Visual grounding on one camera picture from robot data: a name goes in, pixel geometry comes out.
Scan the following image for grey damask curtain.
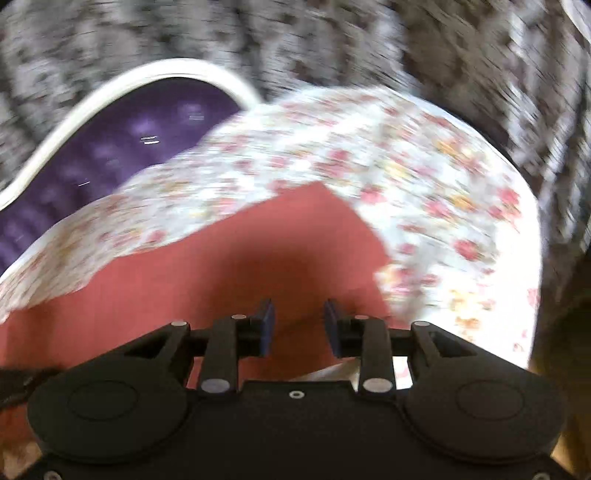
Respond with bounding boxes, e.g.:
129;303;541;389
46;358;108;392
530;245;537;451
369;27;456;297
0;0;591;370

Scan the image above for floral bed sheet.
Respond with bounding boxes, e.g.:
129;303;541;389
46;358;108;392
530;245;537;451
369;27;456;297
0;85;544;480

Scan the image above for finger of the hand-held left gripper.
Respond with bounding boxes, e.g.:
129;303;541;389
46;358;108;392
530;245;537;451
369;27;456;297
0;366;62;411

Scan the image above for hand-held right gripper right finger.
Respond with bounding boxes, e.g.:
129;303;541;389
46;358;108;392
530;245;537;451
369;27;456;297
324;298;478;394

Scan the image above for purple tufted headboard white frame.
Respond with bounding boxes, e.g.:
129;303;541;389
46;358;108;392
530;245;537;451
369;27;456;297
0;59;265;278

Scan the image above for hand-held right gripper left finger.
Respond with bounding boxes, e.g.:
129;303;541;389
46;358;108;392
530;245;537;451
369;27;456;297
124;298;276;394

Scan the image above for terracotta red pants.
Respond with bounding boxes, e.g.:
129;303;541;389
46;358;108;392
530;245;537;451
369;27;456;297
0;181;403;444

